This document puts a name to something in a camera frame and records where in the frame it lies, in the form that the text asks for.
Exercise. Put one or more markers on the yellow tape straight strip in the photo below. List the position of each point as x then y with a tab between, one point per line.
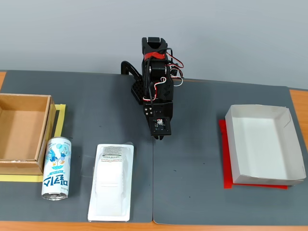
19	178

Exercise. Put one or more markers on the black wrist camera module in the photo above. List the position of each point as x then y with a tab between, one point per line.
160	126

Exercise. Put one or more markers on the gray white paper box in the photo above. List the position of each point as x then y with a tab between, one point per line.
262	144

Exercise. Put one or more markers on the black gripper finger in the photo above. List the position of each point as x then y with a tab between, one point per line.
163	137
147	110

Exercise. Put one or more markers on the white packaged sandwich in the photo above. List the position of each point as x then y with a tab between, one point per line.
111	183

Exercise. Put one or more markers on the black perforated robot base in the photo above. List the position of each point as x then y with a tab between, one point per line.
137	91

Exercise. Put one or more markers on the red paper sheet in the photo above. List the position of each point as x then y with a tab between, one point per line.
227	178

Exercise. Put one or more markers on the black table clamp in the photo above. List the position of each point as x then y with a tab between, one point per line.
130	68

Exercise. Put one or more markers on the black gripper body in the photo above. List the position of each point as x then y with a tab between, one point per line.
160	111

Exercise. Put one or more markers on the red tape band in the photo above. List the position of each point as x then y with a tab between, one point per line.
157	55

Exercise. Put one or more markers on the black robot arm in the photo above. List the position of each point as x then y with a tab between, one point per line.
157	69

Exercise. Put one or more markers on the dark gray table mat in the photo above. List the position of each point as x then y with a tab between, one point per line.
96	108
197	125

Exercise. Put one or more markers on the yellow tape corner piece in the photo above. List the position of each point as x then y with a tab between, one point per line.
60	118

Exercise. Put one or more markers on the white blue drink can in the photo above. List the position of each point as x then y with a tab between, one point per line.
57	168

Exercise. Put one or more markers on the brown cardboard box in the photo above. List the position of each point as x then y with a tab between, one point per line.
21	134

